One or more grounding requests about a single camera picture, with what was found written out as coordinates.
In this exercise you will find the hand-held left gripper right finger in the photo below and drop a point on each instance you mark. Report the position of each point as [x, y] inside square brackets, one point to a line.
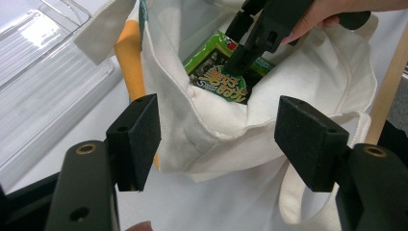
[308, 141]

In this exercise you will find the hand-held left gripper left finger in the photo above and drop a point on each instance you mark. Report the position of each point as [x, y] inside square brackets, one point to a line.
[138, 141]

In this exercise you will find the green snack packet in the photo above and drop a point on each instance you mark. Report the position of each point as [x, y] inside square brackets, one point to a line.
[218, 86]

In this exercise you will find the white printed tote bag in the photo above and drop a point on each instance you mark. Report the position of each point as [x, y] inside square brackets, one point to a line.
[218, 141]

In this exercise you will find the clear plastic container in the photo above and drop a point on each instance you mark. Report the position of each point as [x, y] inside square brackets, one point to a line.
[48, 80]

